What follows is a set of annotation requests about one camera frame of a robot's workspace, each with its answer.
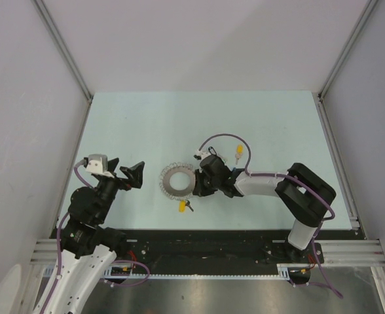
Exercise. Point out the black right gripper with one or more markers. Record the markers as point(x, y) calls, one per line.
point(199, 190)

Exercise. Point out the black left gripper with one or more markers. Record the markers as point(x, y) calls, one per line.
point(134, 174)

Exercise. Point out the yellow tag key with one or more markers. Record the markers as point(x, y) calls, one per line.
point(239, 153)
point(184, 205)

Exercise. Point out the metal disc with keyrings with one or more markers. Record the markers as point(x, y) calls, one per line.
point(177, 181)

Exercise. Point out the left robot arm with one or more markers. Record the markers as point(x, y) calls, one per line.
point(85, 249)

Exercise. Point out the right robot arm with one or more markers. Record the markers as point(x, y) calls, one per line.
point(307, 196)

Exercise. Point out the black tag key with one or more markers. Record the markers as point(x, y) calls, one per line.
point(212, 151)

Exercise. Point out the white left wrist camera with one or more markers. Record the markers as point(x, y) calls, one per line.
point(97, 164)

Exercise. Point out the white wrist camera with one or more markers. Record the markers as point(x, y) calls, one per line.
point(97, 164)
point(201, 154)

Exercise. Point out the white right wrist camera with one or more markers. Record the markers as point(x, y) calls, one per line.
point(201, 154)

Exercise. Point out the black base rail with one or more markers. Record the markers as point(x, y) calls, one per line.
point(217, 252)

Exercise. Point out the aluminium frame post left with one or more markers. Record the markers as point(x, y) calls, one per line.
point(59, 42)

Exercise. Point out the aluminium frame post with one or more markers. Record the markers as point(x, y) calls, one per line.
point(348, 47)
point(59, 42)

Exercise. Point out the aluminium frame post right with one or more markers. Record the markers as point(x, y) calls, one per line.
point(348, 47)

